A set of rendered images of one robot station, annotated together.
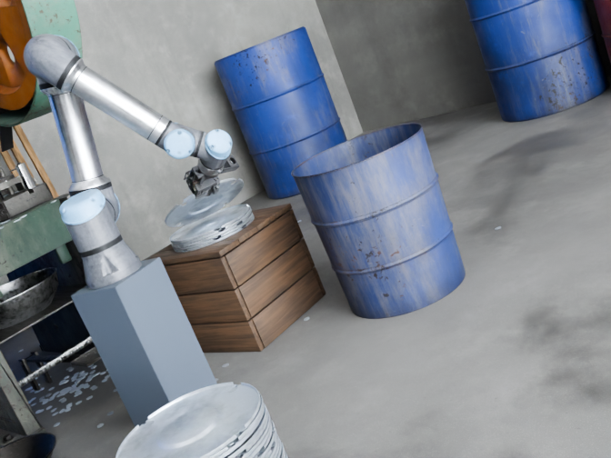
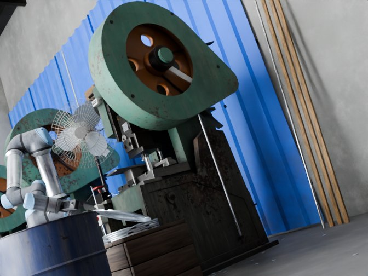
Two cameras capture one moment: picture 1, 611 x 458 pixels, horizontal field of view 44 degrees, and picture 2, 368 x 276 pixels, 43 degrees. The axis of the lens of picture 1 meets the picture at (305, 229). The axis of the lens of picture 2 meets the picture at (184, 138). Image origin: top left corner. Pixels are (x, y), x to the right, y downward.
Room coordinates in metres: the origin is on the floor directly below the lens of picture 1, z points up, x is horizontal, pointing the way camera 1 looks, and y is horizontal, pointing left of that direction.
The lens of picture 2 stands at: (2.89, -2.08, 0.31)
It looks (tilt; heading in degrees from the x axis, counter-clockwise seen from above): 10 degrees up; 90
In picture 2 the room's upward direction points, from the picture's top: 19 degrees counter-clockwise
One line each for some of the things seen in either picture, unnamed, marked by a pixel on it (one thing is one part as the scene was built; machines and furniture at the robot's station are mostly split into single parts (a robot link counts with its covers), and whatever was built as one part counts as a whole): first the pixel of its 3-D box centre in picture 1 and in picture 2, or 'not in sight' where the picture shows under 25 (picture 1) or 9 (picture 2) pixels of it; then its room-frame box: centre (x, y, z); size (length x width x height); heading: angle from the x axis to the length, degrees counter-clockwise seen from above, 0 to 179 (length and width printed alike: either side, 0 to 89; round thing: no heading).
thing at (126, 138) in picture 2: not in sight; (132, 130); (2.56, 1.01, 1.04); 0.17 x 0.15 x 0.30; 41
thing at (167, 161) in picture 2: (8, 180); (163, 160); (2.70, 0.91, 0.76); 0.17 x 0.06 x 0.10; 131
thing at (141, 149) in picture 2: not in sight; (145, 153); (2.60, 1.04, 0.86); 0.20 x 0.16 x 0.05; 131
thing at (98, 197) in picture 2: not in sight; (105, 205); (2.21, 1.12, 0.62); 0.10 x 0.06 x 0.20; 131
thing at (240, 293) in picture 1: (234, 279); (143, 269); (2.48, 0.29, 0.18); 0.40 x 0.38 x 0.35; 48
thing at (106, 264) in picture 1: (107, 259); not in sight; (1.96, 0.52, 0.50); 0.15 x 0.15 x 0.10
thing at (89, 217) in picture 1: (89, 218); (38, 217); (1.96, 0.52, 0.62); 0.13 x 0.12 x 0.14; 2
